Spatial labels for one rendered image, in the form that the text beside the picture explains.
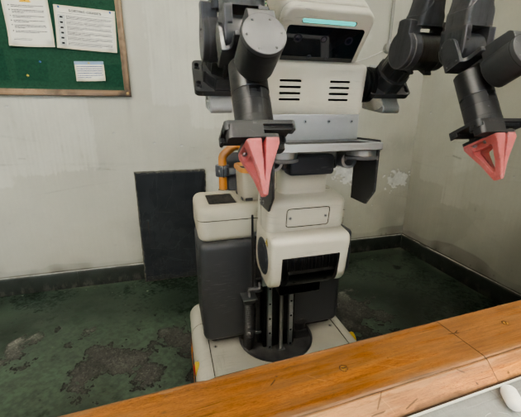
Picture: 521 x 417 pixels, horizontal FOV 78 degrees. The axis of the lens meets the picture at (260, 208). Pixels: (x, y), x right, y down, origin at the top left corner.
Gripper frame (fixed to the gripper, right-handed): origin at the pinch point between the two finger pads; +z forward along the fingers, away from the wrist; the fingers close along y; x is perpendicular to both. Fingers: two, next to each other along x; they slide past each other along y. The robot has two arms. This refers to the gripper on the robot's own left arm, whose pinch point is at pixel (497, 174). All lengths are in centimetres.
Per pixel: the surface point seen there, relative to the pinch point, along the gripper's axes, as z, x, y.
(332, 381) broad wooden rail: 26.6, 0.5, -36.3
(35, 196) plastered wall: -47, 171, -134
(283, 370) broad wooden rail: 25.0, 3.7, -41.9
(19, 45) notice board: -118, 130, -127
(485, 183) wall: -23, 107, 131
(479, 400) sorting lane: 31.3, -3.5, -17.8
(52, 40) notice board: -121, 128, -111
